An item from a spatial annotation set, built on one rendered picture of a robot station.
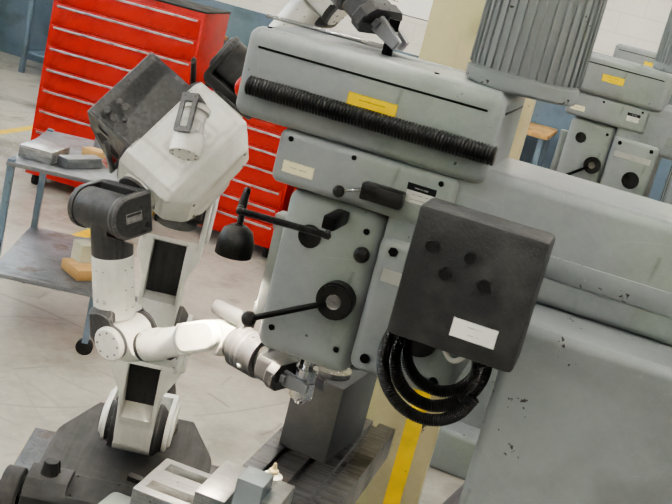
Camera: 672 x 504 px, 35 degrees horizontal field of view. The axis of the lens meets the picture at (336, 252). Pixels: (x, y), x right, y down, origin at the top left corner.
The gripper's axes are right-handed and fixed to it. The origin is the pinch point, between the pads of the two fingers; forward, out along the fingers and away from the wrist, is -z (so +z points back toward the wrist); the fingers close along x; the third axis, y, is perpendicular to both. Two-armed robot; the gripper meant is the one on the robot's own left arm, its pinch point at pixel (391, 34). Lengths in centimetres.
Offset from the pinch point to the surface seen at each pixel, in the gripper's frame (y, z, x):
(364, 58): -2.0, -4.8, 11.8
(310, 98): -11.9, -4.8, 17.6
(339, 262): -32.0, -25.8, 8.5
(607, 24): -137, 245, -855
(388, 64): 0.1, -8.3, 10.5
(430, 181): -8.9, -27.0, 6.8
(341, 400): -72, -37, -25
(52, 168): -220, 161, -160
